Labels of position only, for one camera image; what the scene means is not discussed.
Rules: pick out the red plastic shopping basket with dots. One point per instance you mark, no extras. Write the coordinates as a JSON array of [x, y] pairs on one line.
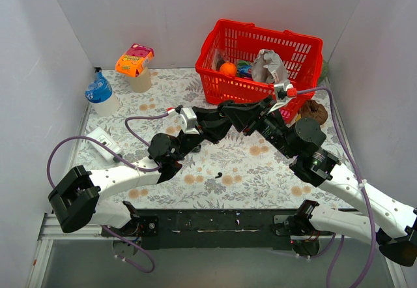
[[301, 54]]

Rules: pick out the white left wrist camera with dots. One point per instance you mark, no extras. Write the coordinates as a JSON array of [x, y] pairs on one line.
[[187, 119]]

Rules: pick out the clear dark snack packet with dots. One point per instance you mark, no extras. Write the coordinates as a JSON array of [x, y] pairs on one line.
[[219, 58]]

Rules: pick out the floral patterned table mat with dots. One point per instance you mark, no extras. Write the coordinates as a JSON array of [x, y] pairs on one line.
[[255, 174]]

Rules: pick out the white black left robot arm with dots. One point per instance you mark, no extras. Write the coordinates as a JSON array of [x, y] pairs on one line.
[[84, 197]]

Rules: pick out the orange pink snack pack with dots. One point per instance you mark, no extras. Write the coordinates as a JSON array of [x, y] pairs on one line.
[[134, 60]]

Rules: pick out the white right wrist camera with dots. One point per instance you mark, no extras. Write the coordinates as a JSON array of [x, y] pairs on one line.
[[284, 92]]

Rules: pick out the orange fruit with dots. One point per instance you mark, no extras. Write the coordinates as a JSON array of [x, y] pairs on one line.
[[229, 69]]

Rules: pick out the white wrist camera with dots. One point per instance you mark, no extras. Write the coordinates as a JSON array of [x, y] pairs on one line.
[[187, 119], [284, 92]]

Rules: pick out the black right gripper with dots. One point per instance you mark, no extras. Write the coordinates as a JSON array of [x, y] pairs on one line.
[[255, 117]]

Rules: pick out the long black earbud charging case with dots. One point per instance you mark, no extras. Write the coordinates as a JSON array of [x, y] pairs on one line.
[[197, 149]]

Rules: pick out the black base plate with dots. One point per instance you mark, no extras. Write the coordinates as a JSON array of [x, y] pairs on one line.
[[216, 228]]

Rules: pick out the white bottle blue cap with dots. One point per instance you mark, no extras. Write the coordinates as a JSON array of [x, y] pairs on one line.
[[101, 97]]

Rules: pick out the beige paper cup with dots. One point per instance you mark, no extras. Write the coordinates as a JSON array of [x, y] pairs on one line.
[[142, 82]]

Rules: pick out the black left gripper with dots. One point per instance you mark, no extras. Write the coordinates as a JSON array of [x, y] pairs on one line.
[[202, 124]]

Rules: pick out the blue green snack packet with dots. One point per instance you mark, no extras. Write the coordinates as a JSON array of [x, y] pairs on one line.
[[244, 69]]

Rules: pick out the white tube black cap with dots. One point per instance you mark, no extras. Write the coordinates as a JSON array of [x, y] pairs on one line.
[[100, 135]]

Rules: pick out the crumpled grey white bag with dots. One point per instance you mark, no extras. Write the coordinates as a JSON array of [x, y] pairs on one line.
[[269, 68]]

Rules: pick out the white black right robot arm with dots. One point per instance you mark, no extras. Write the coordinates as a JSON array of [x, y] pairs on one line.
[[381, 221]]

